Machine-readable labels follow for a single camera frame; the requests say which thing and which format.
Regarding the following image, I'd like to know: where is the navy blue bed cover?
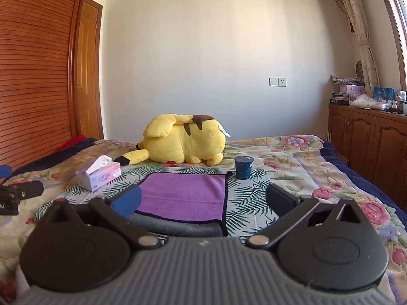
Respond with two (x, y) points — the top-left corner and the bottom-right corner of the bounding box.
(319, 137), (407, 218)

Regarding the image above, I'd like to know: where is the patterned beige curtain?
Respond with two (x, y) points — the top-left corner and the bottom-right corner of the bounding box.
(331, 0), (381, 96)

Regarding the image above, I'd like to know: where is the purple towel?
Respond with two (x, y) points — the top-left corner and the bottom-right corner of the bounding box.
(134, 172), (234, 237)

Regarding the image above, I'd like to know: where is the dark grey towel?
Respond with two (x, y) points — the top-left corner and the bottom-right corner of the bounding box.
(128, 212), (224, 238)

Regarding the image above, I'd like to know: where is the yellow plush toy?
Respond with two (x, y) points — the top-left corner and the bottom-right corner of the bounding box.
(114, 113), (231, 166)

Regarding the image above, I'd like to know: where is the stack of books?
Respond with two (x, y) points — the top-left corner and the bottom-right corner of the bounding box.
(330, 92), (351, 105)

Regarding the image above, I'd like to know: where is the blue carton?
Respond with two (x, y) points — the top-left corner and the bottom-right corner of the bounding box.
(373, 86), (396, 102)

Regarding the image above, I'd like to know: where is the pink storage box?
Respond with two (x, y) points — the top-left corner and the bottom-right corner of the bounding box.
(339, 84), (366, 101)

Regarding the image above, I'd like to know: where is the red cloth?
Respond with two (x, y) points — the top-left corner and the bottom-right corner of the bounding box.
(53, 135), (90, 154)

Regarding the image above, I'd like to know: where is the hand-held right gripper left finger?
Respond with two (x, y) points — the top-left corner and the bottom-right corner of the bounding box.
(33, 184), (163, 250)

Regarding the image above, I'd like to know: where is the wooden louvred wardrobe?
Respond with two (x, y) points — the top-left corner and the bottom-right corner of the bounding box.
(0, 0), (90, 173)

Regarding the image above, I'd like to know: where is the wooden window frame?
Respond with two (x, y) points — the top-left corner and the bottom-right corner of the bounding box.
(374, 0), (407, 104)

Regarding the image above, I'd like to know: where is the dark blue cup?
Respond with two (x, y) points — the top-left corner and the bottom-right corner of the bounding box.
(234, 156), (254, 180)

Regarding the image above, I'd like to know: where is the wooden cabinet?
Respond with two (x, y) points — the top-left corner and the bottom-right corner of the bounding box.
(327, 102), (407, 213)

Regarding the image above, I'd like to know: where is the wooden door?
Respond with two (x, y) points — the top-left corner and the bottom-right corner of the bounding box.
(73, 0), (105, 141)

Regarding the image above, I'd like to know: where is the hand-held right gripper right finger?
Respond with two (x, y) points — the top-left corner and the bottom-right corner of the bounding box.
(245, 182), (375, 250)

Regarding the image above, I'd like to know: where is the pink tissue box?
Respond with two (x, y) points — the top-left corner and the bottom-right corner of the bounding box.
(75, 155), (122, 193)

